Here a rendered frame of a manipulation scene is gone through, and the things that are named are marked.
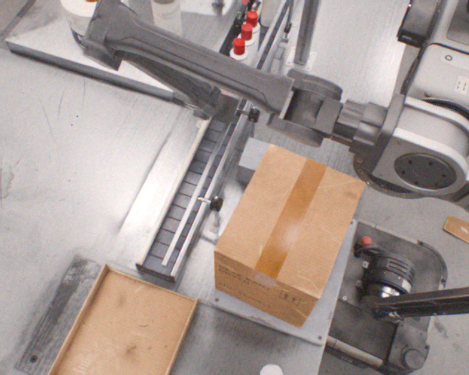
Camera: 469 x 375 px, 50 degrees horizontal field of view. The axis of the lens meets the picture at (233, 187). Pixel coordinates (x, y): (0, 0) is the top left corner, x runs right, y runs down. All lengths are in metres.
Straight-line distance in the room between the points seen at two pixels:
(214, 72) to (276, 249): 0.42
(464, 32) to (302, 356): 0.82
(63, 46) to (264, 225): 0.99
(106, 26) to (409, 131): 0.49
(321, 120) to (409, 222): 1.70
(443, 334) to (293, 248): 1.36
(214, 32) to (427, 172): 1.10
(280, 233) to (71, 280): 0.59
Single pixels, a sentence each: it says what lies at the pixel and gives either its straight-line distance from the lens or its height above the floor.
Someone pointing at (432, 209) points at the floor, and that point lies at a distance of 2.55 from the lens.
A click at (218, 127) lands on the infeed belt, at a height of 0.88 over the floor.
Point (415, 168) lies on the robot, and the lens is 0.82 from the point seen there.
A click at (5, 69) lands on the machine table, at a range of 1.84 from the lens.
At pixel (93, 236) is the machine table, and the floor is 0.83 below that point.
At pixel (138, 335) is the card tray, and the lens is 1.32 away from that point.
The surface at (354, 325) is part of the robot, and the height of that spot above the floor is 0.24.
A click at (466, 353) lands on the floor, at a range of 2.36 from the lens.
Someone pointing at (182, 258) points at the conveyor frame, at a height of 0.88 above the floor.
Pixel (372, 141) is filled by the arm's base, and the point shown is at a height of 1.47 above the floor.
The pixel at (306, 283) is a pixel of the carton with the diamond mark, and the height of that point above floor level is 1.12.
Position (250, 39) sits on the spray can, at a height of 1.05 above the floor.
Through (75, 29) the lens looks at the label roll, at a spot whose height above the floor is 0.95.
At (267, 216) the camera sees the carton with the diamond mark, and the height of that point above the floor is 1.12.
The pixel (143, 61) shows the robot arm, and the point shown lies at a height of 1.38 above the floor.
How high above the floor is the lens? 2.11
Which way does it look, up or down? 62 degrees down
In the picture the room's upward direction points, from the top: 3 degrees clockwise
